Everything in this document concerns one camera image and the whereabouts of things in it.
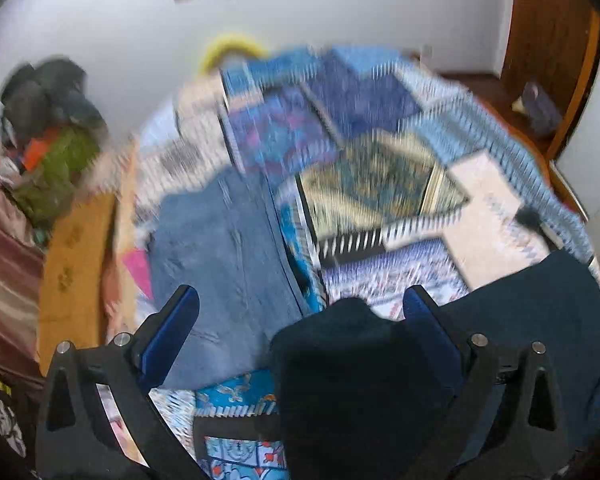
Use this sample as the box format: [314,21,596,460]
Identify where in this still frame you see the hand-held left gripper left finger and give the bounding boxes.
[34,284,207,480]

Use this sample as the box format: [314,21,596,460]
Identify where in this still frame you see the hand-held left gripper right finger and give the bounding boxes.
[402,285,572,480]

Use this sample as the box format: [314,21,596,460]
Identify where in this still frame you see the dark navy pants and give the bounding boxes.
[270,249,600,480]

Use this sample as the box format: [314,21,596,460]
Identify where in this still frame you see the blue denim jeans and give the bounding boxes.
[147,167,327,392]

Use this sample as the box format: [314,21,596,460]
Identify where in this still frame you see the wooden lap desk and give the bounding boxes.
[37,140,142,362]

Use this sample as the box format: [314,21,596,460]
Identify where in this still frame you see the patchwork quilt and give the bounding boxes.
[105,45,600,480]

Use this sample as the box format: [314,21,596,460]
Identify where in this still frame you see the striped pink curtain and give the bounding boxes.
[0,120,47,377]

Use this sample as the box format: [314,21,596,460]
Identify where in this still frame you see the person's black printed shirt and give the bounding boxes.
[0,367,42,480]

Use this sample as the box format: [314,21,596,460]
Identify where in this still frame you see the green storage bag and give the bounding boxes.
[12,125,104,227]

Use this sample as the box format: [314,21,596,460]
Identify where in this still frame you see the grey bag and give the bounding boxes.
[512,82,564,137]

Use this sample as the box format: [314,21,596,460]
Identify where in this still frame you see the dark jacket pile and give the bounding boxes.
[0,57,107,132]

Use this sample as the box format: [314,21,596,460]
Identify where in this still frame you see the yellow foam tube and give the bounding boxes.
[198,34,272,79]

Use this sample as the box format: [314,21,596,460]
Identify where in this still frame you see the wooden door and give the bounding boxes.
[500,0,600,162]

